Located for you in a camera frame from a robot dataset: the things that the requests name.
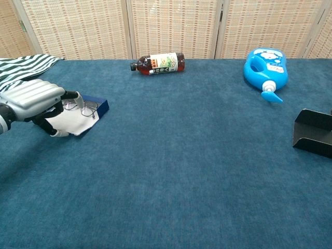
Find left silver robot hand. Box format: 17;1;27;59
0;79;85;137

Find blue folding glasses case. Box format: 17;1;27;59
48;94;110;137

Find black wire-frame eyeglasses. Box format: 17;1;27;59
62;100;99;119

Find green white striped cloth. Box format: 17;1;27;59
0;53;65;93

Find bamboo folding screen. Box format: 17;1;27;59
0;0;332;61

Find brown tea bottle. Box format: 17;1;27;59
130;52;186;76

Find blue table cloth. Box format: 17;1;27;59
0;58;332;249

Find blue whale pump bottle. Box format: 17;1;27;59
243;47;289;104

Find black unfolded cardboard box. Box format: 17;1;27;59
292;108;332;159

